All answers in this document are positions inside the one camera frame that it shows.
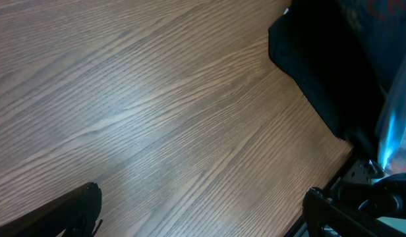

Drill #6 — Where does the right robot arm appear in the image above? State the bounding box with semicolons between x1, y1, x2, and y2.
330;160;406;219

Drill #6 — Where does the light blue printed t-shirt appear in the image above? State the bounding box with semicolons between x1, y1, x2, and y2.
378;55;406;176

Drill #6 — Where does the black garment at right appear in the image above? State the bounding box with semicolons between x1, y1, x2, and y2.
268;0;385;159

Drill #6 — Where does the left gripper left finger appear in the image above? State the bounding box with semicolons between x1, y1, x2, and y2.
0;182;103;237

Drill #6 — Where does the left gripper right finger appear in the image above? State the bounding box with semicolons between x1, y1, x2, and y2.
303;188;406;237

